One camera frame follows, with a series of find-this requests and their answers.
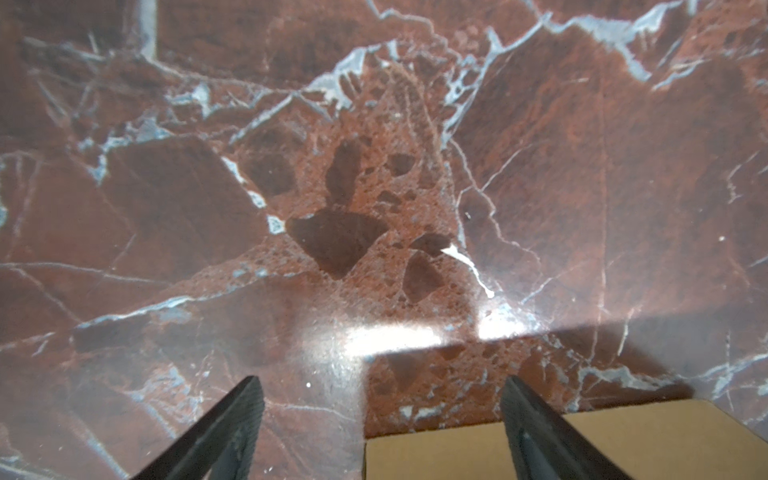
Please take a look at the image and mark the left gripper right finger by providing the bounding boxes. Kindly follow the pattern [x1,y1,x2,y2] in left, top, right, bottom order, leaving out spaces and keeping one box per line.
[500,375,630,479]

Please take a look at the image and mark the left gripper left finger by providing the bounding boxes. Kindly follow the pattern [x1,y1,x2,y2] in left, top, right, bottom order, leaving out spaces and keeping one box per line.
[135,376,265,479]

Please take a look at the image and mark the brown cardboard box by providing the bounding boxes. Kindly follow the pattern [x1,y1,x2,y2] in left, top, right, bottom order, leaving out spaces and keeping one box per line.
[364,400,767,479]

